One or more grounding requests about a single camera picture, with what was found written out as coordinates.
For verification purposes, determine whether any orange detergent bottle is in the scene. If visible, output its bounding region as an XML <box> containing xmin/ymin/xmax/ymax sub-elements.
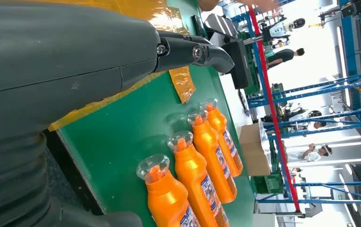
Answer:
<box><xmin>167</xmin><ymin>131</ymin><xmax>231</xmax><ymax>227</ymax></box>
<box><xmin>136</xmin><ymin>153</ymin><xmax>201</xmax><ymax>227</ymax></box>
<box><xmin>187</xmin><ymin>109</ymin><xmax>238</xmax><ymax>204</ymax></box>
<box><xmin>199</xmin><ymin>98</ymin><xmax>244</xmax><ymax>178</ymax></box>

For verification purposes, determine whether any tablet on stand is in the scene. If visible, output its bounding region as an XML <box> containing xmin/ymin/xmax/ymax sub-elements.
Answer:
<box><xmin>204</xmin><ymin>13</ymin><xmax>240</xmax><ymax>40</ymax></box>

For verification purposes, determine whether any black smartphone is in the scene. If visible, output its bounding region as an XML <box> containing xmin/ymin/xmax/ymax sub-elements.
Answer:
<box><xmin>238</xmin><ymin>88</ymin><xmax>250</xmax><ymax>117</ymax></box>
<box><xmin>191</xmin><ymin>14</ymin><xmax>207</xmax><ymax>39</ymax></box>

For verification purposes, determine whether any black carry case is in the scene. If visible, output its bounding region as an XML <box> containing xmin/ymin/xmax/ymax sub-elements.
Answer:
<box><xmin>221</xmin><ymin>39</ymin><xmax>252</xmax><ymax>90</ymax></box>

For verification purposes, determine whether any green plastic crate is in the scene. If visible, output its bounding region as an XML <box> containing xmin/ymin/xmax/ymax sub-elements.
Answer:
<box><xmin>250</xmin><ymin>173</ymin><xmax>285</xmax><ymax>195</ymax></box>
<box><xmin>244</xmin><ymin>31</ymin><xmax>262</xmax><ymax>95</ymax></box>

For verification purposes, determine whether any distant person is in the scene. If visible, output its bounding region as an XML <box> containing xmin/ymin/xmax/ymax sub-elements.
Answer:
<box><xmin>266</xmin><ymin>47</ymin><xmax>306</xmax><ymax>70</ymax></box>
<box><xmin>288</xmin><ymin>143</ymin><xmax>333</xmax><ymax>164</ymax></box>

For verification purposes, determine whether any white table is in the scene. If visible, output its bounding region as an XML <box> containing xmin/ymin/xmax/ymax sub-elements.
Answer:
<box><xmin>200</xmin><ymin>11</ymin><xmax>264</xmax><ymax>132</ymax></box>

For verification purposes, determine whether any red pole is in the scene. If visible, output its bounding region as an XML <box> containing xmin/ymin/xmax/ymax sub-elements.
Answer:
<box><xmin>248</xmin><ymin>5</ymin><xmax>301</xmax><ymax>213</ymax></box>

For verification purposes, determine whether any brown cardboard box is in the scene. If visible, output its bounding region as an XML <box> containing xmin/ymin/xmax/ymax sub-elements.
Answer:
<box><xmin>239</xmin><ymin>122</ymin><xmax>272</xmax><ymax>177</ymax></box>

